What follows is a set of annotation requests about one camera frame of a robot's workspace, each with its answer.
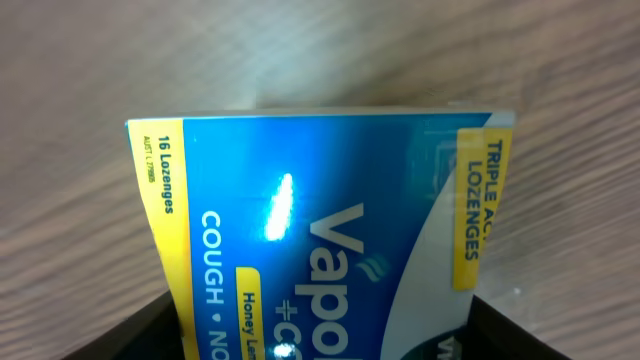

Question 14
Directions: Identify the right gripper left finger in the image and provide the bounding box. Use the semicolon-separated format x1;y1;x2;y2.
63;292;185;360

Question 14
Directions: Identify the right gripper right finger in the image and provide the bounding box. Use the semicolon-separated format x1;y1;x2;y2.
462;296;569;360

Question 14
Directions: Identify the blue VapoDrops lozenge box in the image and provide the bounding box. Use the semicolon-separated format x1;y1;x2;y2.
126;111;515;360

